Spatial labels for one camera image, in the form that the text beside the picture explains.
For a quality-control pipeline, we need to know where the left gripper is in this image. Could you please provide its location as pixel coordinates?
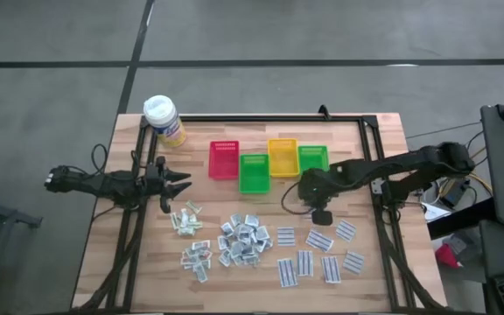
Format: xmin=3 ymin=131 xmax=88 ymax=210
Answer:
xmin=144 ymin=156 xmax=193 ymax=199

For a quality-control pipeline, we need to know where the green plastic basket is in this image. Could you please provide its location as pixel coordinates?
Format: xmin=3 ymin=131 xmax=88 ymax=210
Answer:
xmin=238 ymin=152 xmax=272 ymax=195
xmin=297 ymin=144 xmax=331 ymax=176

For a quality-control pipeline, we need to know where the yellow plastic basket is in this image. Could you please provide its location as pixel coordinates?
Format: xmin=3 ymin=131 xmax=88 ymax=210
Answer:
xmin=267 ymin=137 xmax=301 ymax=179

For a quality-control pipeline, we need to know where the red plastic basket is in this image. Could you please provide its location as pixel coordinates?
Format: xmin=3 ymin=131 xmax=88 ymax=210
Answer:
xmin=207 ymin=139 xmax=241 ymax=181

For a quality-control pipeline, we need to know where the Lysol wipes canister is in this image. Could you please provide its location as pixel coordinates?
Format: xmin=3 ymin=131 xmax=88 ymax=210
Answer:
xmin=142 ymin=94 xmax=188 ymax=149

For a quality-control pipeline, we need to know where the white paper sheet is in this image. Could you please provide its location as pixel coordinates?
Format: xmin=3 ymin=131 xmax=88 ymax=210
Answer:
xmin=422 ymin=203 xmax=452 ymax=222

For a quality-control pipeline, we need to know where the black power supply box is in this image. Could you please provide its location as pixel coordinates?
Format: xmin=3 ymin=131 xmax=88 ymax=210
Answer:
xmin=442 ymin=178 xmax=472 ymax=209

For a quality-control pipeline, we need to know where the black cart bar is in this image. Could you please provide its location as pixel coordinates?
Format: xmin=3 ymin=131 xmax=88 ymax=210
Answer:
xmin=426 ymin=199 xmax=496 ymax=240

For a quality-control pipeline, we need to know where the red cloth object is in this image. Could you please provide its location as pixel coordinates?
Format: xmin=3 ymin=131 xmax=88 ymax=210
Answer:
xmin=434 ymin=243 xmax=462 ymax=269

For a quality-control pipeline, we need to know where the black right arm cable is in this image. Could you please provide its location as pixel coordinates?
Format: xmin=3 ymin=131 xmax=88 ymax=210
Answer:
xmin=280 ymin=181 xmax=319 ymax=216

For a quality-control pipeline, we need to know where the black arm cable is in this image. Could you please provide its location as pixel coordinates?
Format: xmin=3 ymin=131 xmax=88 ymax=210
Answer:
xmin=280 ymin=181 xmax=319 ymax=216
xmin=90 ymin=143 xmax=109 ymax=176

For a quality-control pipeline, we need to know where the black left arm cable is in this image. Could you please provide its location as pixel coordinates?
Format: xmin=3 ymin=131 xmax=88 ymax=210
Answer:
xmin=90 ymin=143 xmax=109 ymax=176

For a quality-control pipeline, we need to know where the yellow cable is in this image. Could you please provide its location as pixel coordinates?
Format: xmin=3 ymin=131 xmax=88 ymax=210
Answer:
xmin=468 ymin=146 xmax=494 ymax=196

